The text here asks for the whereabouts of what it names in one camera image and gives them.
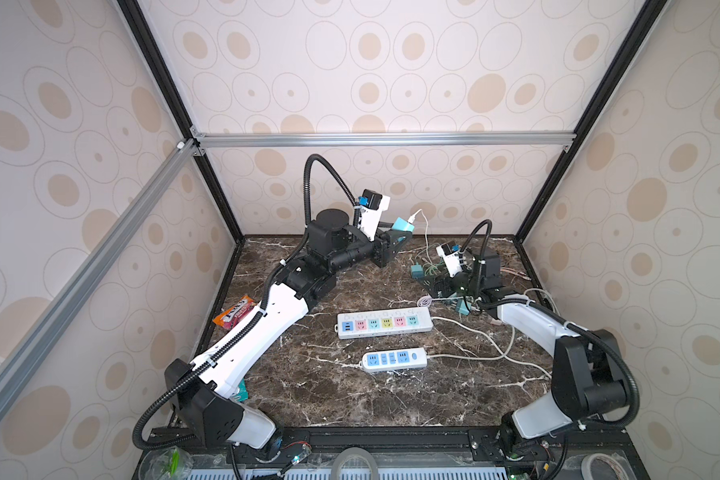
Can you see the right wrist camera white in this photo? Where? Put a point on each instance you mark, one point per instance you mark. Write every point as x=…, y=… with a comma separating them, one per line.
x=451, y=255

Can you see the white blue power strip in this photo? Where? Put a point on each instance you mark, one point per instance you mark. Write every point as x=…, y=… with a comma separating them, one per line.
x=392, y=360

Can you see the teal charger plug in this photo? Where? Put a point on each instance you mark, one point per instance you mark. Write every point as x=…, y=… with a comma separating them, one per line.
x=401, y=224

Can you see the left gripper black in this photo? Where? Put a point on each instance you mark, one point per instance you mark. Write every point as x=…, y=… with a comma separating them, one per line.
x=381, y=252

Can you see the left diagonal aluminium bar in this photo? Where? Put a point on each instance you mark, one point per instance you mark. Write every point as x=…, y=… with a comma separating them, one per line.
x=35, y=346

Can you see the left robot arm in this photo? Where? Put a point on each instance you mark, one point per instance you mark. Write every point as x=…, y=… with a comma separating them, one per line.
x=203, y=391

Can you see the teal charger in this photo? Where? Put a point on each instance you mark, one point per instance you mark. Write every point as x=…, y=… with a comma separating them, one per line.
x=463, y=307
x=417, y=271

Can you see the orange snack bag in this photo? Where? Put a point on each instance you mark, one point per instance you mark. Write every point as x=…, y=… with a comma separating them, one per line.
x=230, y=317

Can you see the teal snack bag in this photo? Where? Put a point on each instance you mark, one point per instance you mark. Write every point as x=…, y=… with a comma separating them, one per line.
x=241, y=393

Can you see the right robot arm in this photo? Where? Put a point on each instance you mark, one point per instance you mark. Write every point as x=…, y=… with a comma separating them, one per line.
x=590, y=381

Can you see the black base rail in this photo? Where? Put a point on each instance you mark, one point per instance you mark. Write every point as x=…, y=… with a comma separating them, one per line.
x=407, y=453

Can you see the clear plastic cup green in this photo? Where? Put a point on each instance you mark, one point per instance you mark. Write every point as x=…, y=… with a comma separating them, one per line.
x=170, y=463

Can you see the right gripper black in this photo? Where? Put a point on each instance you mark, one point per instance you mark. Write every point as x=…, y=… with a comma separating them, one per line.
x=447, y=282

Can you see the horizontal aluminium bar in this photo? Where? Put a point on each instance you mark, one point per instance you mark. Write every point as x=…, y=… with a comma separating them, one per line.
x=399, y=139

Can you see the tape roll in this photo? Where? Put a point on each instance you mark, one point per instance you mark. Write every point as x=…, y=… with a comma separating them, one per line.
x=602, y=466

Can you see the white multicolour power strip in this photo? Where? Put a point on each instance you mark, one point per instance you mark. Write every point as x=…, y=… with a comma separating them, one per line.
x=376, y=323

